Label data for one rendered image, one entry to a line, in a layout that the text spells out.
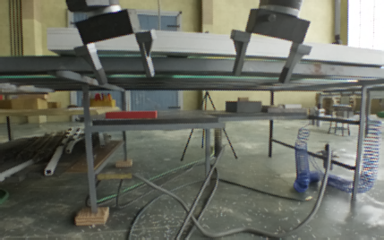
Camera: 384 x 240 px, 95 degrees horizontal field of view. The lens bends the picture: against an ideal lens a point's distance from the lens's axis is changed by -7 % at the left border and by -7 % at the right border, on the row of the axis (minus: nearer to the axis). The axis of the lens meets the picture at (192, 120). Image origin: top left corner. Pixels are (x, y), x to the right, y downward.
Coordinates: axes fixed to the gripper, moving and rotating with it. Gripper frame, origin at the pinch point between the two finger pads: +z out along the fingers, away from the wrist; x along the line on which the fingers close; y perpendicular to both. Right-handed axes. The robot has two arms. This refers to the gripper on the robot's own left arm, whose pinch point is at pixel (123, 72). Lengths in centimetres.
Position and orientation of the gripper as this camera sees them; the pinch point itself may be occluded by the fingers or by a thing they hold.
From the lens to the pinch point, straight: 51.3
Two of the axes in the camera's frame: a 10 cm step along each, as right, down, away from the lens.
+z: 1.7, 8.7, 4.7
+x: -9.8, 1.0, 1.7
